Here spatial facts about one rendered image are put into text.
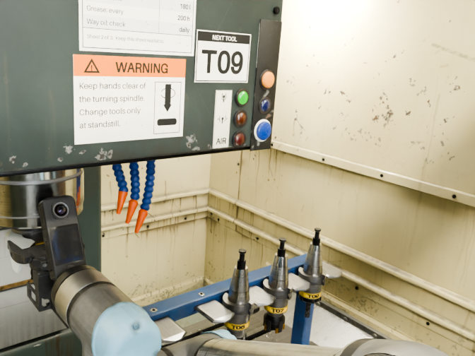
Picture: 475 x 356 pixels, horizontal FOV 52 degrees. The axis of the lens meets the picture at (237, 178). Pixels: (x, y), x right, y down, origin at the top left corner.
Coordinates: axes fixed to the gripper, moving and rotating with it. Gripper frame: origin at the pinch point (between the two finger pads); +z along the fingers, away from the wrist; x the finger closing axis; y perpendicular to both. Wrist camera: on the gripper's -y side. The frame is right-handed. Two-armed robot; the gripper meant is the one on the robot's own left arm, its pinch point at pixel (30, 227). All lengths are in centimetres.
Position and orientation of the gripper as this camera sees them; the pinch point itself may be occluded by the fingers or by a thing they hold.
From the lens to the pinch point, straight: 87.0
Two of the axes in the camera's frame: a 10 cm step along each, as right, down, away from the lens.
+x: 7.6, -1.2, 6.4
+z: -6.4, -2.7, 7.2
